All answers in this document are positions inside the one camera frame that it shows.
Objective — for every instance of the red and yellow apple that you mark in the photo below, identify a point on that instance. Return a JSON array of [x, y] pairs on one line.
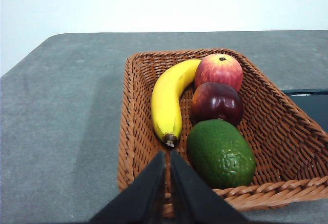
[[219, 74]]

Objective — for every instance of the green avocado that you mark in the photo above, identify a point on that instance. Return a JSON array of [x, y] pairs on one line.
[[220, 154]]

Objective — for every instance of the dark red plum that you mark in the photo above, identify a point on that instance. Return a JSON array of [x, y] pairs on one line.
[[217, 103]]

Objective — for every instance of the brown wicker basket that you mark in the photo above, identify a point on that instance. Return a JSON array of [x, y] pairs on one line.
[[276, 142]]

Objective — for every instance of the yellow banana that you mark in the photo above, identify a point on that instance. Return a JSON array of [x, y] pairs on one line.
[[166, 101]]

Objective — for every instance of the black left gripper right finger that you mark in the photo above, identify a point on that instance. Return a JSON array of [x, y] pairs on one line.
[[194, 201]]

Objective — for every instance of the dark green rectangular tray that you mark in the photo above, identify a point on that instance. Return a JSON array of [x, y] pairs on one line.
[[312, 103]]

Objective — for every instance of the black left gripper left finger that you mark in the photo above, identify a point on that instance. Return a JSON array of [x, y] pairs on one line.
[[146, 195]]

